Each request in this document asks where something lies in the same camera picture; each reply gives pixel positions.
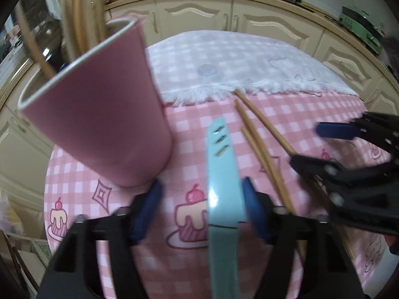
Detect metal shelf rack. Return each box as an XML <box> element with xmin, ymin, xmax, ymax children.
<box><xmin>0</xmin><ymin>230</ymin><xmax>52</xmax><ymax>291</ymax></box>

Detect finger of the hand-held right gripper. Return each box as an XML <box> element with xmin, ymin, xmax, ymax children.
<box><xmin>290</xmin><ymin>154</ymin><xmax>347</xmax><ymax>188</ymax></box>
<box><xmin>316</xmin><ymin>121</ymin><xmax>364</xmax><ymax>140</ymax></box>

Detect green kitchen appliance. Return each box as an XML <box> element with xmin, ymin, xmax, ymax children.
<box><xmin>338</xmin><ymin>5</ymin><xmax>385</xmax><ymax>54</ymax></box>

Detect white fringed cloth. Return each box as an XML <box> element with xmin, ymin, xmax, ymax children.
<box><xmin>146</xmin><ymin>30</ymin><xmax>360</xmax><ymax>109</ymax></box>

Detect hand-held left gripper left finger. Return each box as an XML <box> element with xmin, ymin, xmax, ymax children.
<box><xmin>37</xmin><ymin>179</ymin><xmax>164</xmax><ymax>299</ymax></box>

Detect cream lower cabinets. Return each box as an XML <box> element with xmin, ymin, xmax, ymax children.
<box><xmin>0</xmin><ymin>0</ymin><xmax>399</xmax><ymax>194</ymax></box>

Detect pink checkered tablecloth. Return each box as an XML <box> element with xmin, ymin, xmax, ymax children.
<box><xmin>44</xmin><ymin>92</ymin><xmax>399</xmax><ymax>299</ymax></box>

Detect light blue sheathed knife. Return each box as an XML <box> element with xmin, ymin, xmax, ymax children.
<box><xmin>206</xmin><ymin>117</ymin><xmax>247</xmax><ymax>299</ymax></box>

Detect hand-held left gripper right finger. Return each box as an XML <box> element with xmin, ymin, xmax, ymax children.
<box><xmin>241</xmin><ymin>176</ymin><xmax>365</xmax><ymax>299</ymax></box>

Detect pink cup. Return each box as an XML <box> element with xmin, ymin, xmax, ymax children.
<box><xmin>17</xmin><ymin>17</ymin><xmax>174</xmax><ymax>188</ymax></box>

